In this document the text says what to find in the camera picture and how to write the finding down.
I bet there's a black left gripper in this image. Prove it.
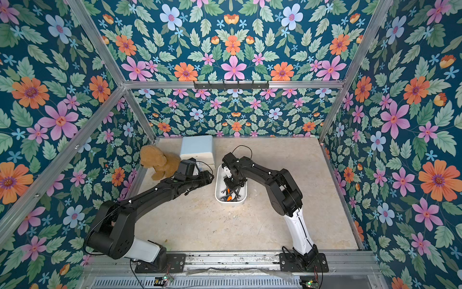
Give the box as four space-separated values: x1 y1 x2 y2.
183 169 215 190

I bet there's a silver open-end wrench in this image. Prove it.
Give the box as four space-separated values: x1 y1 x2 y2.
232 186 247 202

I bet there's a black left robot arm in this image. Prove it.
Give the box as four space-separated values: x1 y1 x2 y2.
84 171 214 263

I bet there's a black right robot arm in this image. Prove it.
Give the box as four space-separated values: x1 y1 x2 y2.
222 153 320 271

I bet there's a white plastic storage box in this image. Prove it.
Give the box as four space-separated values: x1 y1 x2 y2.
215 166 248 207

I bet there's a light blue box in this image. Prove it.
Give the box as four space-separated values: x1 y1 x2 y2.
179 136 215 170

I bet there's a brown teddy bear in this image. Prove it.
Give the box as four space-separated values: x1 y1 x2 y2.
140 144 181 181

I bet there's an orange handled adjustable wrench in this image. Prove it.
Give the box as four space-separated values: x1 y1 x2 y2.
223 181 238 202

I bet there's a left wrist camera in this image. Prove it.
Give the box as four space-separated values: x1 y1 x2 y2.
174 158 199 181

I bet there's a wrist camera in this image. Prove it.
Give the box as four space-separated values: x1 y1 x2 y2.
174 158 199 181
222 152 239 169

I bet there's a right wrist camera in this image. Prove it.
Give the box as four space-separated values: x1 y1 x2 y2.
222 152 239 169

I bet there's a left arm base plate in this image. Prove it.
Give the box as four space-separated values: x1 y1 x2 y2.
134 253 186 274

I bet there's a black hook rail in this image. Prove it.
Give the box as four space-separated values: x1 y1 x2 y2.
193 81 270 90

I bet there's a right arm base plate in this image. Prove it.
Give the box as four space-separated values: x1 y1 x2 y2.
279 252 330 273

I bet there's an aluminium front rail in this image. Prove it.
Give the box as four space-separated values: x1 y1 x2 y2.
77 250 389 289

